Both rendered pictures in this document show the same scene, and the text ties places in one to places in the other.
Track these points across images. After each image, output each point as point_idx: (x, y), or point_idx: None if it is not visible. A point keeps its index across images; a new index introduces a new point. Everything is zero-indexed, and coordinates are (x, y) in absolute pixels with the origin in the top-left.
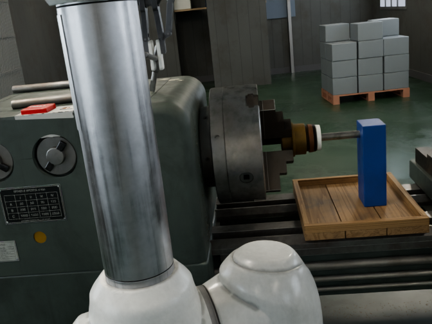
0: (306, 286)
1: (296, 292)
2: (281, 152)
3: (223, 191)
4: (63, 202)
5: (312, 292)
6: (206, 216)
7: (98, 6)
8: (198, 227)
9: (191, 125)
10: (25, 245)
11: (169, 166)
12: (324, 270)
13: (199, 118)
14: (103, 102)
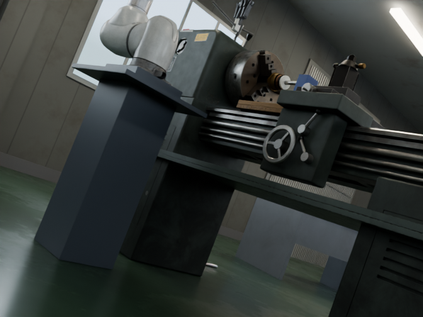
0: (163, 23)
1: (158, 21)
2: (264, 83)
3: (226, 85)
4: (173, 63)
5: (164, 27)
6: (214, 92)
7: None
8: (200, 82)
9: (222, 41)
10: None
11: (205, 52)
12: (241, 133)
13: None
14: None
